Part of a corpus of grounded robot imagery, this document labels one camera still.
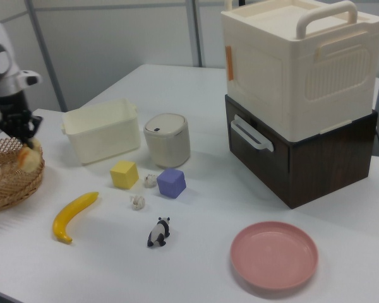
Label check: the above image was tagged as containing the panda figurine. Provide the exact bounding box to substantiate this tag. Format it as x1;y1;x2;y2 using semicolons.
147;216;172;248

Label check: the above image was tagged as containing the wide grey metal frame post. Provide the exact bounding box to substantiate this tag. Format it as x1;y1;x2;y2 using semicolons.
188;0;207;68

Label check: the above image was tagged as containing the thin grey metal frame post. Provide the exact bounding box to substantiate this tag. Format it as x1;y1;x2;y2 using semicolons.
24;0;67;113

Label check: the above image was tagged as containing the cream open plastic bin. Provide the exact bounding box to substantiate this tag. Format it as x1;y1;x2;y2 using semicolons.
61;98;142;166

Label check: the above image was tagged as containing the purple cube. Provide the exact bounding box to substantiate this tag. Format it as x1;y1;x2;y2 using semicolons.
156;168;187;199

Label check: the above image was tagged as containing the woven wicker basket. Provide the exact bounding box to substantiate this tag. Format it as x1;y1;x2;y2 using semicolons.
0;136;46;213

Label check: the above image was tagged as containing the toy bread with orange stripes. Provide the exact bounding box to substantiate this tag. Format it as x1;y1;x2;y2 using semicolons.
18;139;42;173

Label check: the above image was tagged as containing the yellow toy banana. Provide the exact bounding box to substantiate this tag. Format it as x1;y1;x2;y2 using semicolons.
52;191;100;244

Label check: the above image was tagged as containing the cream storage box with handle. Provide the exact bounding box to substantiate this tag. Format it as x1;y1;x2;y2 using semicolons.
220;0;379;141

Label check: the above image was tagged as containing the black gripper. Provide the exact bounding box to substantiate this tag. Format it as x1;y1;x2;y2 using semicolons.
0;91;44;148

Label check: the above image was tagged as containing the small beige lidded trash can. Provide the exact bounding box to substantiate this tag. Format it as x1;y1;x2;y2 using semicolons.
143;114;191;169

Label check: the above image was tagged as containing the dark wood drawer cabinet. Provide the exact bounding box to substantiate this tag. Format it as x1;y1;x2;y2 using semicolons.
224;93;379;210

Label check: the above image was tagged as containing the yellow cube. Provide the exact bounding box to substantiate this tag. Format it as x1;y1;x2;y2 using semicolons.
109;160;139;190

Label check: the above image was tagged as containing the pink plastic plate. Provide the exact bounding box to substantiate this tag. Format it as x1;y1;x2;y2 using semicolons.
230;221;319;291

